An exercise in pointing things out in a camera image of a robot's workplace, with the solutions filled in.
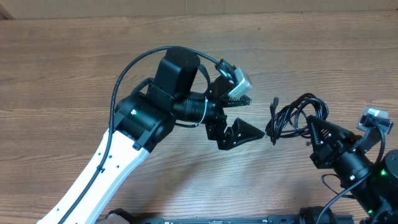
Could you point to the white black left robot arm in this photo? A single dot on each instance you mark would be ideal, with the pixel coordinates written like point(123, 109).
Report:
point(140, 121)

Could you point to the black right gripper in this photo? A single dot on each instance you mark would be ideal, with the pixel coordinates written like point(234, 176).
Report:
point(323, 143)

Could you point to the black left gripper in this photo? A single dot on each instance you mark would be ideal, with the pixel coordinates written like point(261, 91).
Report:
point(225, 138)

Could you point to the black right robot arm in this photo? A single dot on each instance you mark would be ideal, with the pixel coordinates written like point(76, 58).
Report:
point(361, 164)

